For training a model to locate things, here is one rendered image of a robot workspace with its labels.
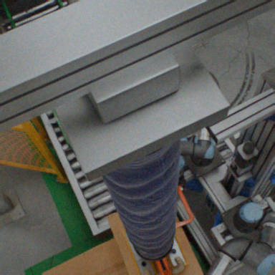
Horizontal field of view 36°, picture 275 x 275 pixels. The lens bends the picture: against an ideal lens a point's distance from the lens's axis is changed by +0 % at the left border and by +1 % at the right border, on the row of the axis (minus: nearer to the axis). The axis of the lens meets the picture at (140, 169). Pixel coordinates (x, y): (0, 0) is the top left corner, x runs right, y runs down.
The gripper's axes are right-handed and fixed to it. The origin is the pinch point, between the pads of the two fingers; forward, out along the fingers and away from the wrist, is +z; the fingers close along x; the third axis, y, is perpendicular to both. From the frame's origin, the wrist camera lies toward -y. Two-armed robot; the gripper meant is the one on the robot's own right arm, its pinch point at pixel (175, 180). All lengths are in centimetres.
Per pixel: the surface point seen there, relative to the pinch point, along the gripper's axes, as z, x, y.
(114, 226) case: 13.3, -43.8, 7.8
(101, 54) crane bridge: -183, -30, 37
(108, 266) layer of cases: 66, -59, 18
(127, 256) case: 14, -43, 27
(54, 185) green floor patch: 120, -83, -79
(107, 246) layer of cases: 66, -55, 5
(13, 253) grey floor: 120, -135, -35
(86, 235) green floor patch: 120, -72, -24
